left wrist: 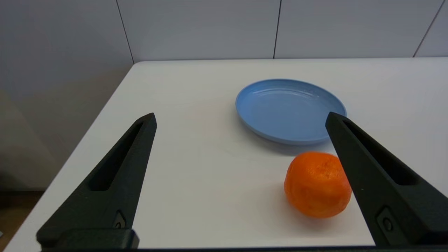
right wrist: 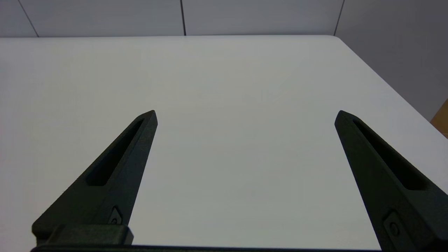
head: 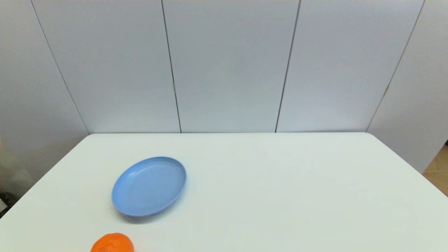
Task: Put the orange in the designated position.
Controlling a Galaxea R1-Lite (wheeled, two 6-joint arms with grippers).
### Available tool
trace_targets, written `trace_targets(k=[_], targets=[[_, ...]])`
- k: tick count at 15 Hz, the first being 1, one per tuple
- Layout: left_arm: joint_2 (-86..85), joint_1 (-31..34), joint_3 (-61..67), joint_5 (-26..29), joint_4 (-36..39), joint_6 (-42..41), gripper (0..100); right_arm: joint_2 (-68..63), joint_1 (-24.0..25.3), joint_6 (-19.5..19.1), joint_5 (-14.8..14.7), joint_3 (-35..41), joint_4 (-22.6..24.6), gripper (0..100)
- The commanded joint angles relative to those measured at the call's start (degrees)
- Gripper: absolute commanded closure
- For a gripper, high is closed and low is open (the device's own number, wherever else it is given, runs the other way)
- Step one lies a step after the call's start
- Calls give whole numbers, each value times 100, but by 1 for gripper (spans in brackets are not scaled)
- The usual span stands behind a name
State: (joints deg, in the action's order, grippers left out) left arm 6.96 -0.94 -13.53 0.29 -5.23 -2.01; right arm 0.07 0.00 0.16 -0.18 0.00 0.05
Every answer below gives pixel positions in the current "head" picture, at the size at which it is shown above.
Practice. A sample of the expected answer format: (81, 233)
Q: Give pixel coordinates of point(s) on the orange mandarin fruit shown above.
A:
(112, 243)

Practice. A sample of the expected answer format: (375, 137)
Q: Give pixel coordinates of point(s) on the blue round plastic plate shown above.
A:
(148, 186)

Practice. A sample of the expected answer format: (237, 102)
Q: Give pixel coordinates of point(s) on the dark object on floor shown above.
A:
(4, 202)

